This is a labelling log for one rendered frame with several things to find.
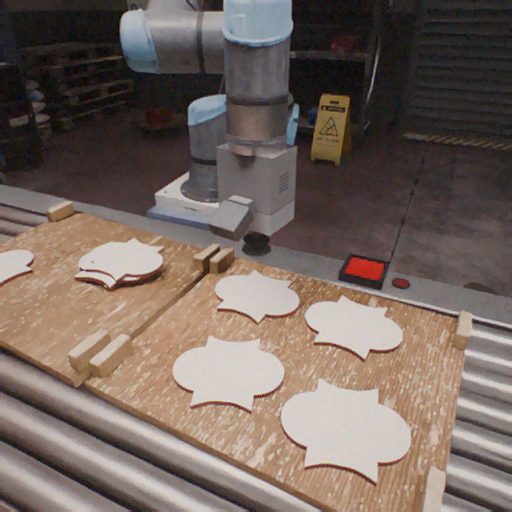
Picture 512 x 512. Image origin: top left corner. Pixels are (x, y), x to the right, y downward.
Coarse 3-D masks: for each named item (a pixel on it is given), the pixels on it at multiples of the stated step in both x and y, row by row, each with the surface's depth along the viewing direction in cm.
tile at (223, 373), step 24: (192, 360) 54; (216, 360) 54; (240, 360) 54; (264, 360) 54; (192, 384) 50; (216, 384) 50; (240, 384) 50; (264, 384) 50; (192, 408) 48; (240, 408) 48
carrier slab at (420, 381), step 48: (192, 288) 69; (336, 288) 69; (144, 336) 59; (192, 336) 59; (240, 336) 59; (288, 336) 59; (432, 336) 59; (96, 384) 51; (144, 384) 51; (288, 384) 51; (336, 384) 51; (384, 384) 51; (432, 384) 51; (192, 432) 46; (240, 432) 46; (432, 432) 46; (288, 480) 41; (336, 480) 41; (384, 480) 41
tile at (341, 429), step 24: (288, 408) 47; (312, 408) 47; (336, 408) 47; (360, 408) 47; (384, 408) 47; (288, 432) 45; (312, 432) 45; (336, 432) 45; (360, 432) 45; (384, 432) 45; (408, 432) 45; (312, 456) 42; (336, 456) 42; (360, 456) 42; (384, 456) 42
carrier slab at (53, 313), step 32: (64, 224) 88; (96, 224) 88; (64, 256) 77; (192, 256) 77; (0, 288) 68; (32, 288) 68; (64, 288) 68; (96, 288) 68; (128, 288) 69; (160, 288) 69; (0, 320) 62; (32, 320) 62; (64, 320) 62; (96, 320) 62; (128, 320) 62; (32, 352) 56; (64, 352) 56
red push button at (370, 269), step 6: (354, 258) 78; (354, 264) 76; (360, 264) 76; (366, 264) 76; (372, 264) 76; (378, 264) 76; (348, 270) 74; (354, 270) 74; (360, 270) 74; (366, 270) 74; (372, 270) 74; (378, 270) 74; (366, 276) 73; (372, 276) 73; (378, 276) 73
